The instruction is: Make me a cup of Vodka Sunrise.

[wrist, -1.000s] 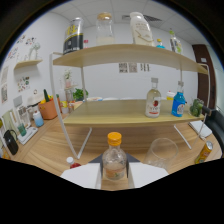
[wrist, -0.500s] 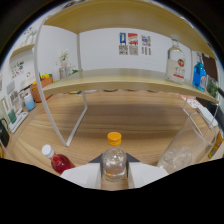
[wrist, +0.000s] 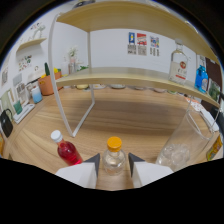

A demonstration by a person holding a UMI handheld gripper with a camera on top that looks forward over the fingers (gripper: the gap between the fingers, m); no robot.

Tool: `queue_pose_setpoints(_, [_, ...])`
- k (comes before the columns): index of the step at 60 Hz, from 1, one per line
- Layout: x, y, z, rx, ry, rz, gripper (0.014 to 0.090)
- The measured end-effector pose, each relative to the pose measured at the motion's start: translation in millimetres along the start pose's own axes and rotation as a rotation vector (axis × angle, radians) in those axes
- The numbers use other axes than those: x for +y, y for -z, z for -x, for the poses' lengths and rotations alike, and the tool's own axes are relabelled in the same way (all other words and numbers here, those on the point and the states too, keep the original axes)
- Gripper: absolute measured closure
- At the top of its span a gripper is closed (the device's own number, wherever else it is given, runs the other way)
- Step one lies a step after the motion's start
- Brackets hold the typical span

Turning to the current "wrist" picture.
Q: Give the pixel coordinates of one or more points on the white tray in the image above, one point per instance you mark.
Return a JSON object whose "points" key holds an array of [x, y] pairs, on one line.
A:
{"points": [[25, 113]]}

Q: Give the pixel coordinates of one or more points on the brown door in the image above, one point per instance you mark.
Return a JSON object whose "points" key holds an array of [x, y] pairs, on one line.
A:
{"points": [[213, 70]]}

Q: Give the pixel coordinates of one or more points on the white frame wooden shelf rack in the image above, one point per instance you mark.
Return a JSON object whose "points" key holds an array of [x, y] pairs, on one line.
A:
{"points": [[133, 78]]}

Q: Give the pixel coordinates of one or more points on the green cup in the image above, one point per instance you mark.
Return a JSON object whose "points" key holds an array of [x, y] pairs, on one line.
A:
{"points": [[17, 107]]}

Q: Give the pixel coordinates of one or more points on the red wall poster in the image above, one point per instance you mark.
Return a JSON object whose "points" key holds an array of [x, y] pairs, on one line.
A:
{"points": [[141, 44]]}

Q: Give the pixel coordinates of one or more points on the wooden wall shelf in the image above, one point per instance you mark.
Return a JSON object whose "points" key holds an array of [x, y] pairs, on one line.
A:
{"points": [[31, 43]]}

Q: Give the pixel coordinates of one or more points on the clear glass with ice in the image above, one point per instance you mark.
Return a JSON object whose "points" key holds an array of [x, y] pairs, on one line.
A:
{"points": [[181, 146]]}

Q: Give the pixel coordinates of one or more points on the small red liquid bottle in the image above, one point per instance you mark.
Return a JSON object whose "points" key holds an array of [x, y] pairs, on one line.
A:
{"points": [[68, 151]]}

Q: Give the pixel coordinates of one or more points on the orange cap clear bottle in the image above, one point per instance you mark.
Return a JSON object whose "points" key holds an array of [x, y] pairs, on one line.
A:
{"points": [[114, 160]]}

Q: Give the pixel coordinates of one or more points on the clear bottle red label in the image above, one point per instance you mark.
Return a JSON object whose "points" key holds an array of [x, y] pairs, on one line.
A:
{"points": [[178, 68]]}

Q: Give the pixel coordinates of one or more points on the multicolour wall poster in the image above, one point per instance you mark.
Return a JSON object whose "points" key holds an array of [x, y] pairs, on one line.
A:
{"points": [[154, 46]]}

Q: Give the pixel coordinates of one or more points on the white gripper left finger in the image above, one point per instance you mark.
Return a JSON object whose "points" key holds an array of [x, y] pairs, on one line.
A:
{"points": [[76, 173]]}

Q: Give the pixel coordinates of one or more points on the black kettle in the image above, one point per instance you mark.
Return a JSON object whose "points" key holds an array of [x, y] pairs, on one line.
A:
{"points": [[6, 125]]}

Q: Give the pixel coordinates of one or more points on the orange basket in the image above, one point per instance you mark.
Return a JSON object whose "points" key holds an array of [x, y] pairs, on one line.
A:
{"points": [[48, 85]]}

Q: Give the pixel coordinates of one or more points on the blue liquid bottle silver cap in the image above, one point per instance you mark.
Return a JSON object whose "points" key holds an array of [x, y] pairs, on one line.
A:
{"points": [[201, 80]]}

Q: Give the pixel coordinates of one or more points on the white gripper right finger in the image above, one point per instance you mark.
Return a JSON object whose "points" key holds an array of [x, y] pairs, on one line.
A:
{"points": [[151, 171]]}

